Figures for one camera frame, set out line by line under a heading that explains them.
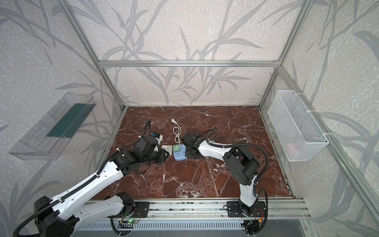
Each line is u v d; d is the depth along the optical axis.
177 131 1.05
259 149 0.47
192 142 0.72
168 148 0.75
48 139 0.64
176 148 0.89
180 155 0.90
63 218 0.40
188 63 0.94
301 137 0.60
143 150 0.56
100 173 0.47
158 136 0.71
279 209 0.75
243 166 0.48
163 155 0.67
